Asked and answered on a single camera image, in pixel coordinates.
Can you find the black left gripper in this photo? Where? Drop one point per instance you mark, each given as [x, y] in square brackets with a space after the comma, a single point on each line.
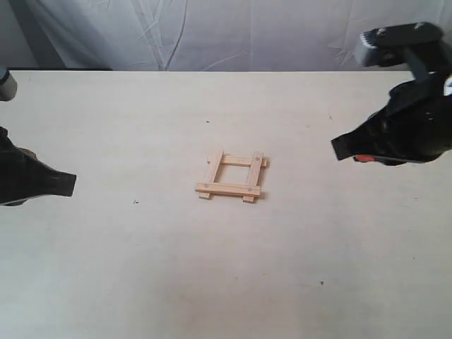
[24, 177]

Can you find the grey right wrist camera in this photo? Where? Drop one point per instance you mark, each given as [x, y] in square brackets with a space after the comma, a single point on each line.
[384, 46]

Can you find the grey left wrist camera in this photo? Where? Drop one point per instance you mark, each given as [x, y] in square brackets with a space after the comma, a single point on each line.
[8, 85]

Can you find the horizontal plain wood strip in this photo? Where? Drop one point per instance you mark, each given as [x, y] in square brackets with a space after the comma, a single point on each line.
[239, 161]

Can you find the white backdrop cloth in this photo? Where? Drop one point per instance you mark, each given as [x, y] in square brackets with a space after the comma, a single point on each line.
[199, 35]

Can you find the wood strip with two magnets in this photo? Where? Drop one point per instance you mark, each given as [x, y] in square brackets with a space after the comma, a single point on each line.
[228, 189]

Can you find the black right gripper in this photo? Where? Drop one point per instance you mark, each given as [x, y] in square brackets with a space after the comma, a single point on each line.
[413, 127]

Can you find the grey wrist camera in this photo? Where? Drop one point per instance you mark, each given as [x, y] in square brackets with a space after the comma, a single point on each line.
[384, 46]
[8, 85]

